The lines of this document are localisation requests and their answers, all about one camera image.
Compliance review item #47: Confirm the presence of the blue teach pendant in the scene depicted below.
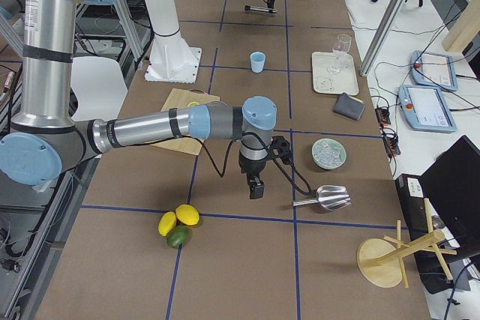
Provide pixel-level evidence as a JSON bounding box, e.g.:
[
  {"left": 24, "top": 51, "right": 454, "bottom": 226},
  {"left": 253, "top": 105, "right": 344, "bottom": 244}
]
[
  {"left": 398, "top": 85, "right": 457, "bottom": 133},
  {"left": 410, "top": 50, "right": 458, "bottom": 91}
]

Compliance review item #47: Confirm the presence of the aluminium frame post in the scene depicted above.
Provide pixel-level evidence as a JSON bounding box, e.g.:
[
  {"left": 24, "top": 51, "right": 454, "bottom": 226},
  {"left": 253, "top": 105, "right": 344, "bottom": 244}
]
[{"left": 359, "top": 0, "right": 431, "bottom": 78}]

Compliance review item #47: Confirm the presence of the green lime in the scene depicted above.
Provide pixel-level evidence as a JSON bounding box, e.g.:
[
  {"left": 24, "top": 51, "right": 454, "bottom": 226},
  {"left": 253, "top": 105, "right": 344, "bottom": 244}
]
[{"left": 166, "top": 226, "right": 190, "bottom": 249}]

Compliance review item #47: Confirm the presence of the black computer monitor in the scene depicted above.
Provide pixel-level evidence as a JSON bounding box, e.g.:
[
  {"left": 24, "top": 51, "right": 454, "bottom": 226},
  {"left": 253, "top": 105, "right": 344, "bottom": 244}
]
[{"left": 419, "top": 135, "right": 479, "bottom": 263}]

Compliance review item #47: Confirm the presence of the whole yellow lemon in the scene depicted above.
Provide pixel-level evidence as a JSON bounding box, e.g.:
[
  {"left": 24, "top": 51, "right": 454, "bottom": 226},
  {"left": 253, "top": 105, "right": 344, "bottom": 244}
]
[
  {"left": 157, "top": 211, "right": 177, "bottom": 237},
  {"left": 175, "top": 204, "right": 200, "bottom": 226}
]

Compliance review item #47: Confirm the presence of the black power strip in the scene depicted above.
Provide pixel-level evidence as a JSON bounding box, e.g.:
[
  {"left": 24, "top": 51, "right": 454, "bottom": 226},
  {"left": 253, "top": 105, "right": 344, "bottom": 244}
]
[{"left": 375, "top": 106, "right": 401, "bottom": 158}]

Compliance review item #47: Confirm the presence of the near blue teach pendant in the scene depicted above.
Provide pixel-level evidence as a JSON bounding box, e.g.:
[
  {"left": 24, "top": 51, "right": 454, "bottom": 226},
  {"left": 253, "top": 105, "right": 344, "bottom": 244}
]
[{"left": 398, "top": 85, "right": 457, "bottom": 133}]

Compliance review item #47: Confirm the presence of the green bowl of ice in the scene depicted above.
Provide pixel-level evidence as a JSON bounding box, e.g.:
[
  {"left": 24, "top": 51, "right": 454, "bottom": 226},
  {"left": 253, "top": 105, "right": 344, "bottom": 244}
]
[{"left": 311, "top": 139, "right": 347, "bottom": 170}]

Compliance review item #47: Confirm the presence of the grey folded cloth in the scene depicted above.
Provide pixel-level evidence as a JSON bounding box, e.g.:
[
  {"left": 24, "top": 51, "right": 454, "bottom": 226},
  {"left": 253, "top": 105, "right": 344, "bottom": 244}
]
[{"left": 333, "top": 92, "right": 365, "bottom": 121}]

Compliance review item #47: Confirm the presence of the wooden cup tree stand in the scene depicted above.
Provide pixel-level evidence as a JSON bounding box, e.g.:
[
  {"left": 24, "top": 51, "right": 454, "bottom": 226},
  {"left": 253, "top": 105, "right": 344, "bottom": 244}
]
[{"left": 356, "top": 198, "right": 457, "bottom": 288}]

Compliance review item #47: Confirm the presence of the light blue paper cup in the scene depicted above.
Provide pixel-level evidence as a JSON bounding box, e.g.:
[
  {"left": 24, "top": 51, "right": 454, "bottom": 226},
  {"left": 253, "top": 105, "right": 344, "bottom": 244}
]
[{"left": 250, "top": 51, "right": 266, "bottom": 73}]

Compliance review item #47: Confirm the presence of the far blue teach pendant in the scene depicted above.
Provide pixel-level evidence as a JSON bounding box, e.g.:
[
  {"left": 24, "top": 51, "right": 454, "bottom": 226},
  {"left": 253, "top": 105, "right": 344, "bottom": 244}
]
[{"left": 410, "top": 50, "right": 458, "bottom": 91}]

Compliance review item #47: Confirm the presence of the cream bear serving tray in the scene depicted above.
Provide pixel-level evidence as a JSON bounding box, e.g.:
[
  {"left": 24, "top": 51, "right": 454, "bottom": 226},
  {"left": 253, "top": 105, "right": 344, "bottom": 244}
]
[{"left": 311, "top": 52, "right": 359, "bottom": 96}]

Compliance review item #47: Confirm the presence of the wooden cutting board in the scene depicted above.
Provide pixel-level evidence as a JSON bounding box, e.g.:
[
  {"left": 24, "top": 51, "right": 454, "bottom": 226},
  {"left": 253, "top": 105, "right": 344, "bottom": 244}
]
[{"left": 153, "top": 88, "right": 220, "bottom": 155}]

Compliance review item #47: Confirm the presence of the steel muddler black tip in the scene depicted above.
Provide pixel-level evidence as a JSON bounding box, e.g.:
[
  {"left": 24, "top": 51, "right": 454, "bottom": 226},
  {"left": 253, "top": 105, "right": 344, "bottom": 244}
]
[{"left": 244, "top": 4, "right": 278, "bottom": 14}]

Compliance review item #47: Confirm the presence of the white plastic chair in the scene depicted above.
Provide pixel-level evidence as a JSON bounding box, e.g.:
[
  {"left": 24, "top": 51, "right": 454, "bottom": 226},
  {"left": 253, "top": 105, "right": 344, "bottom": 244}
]
[{"left": 70, "top": 56, "right": 128, "bottom": 121}]

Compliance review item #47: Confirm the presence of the steel ice scoop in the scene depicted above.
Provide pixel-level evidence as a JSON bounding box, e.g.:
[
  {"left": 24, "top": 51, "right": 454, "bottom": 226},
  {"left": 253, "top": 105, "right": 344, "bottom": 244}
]
[{"left": 292, "top": 185, "right": 352, "bottom": 212}]

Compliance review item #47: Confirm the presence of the clear wine glass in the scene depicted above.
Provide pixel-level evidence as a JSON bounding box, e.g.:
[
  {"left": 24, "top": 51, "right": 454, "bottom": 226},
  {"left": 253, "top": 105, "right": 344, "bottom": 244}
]
[{"left": 327, "top": 34, "right": 352, "bottom": 74}]

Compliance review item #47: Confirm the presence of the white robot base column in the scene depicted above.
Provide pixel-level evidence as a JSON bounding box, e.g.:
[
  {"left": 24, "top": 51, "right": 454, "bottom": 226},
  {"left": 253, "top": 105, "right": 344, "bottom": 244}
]
[{"left": 145, "top": 0, "right": 202, "bottom": 84}]

